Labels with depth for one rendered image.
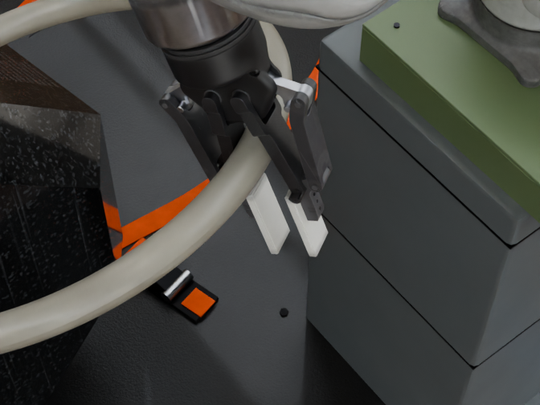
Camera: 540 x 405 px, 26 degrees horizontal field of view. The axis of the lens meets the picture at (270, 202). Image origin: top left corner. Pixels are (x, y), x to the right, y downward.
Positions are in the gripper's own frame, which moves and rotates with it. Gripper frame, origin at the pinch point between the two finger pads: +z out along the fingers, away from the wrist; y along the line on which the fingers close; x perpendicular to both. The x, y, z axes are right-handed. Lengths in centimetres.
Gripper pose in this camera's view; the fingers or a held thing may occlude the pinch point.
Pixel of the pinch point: (288, 215)
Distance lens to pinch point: 98.9
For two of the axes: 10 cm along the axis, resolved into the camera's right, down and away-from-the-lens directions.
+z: 3.1, 7.2, 6.2
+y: -8.7, -0.4, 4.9
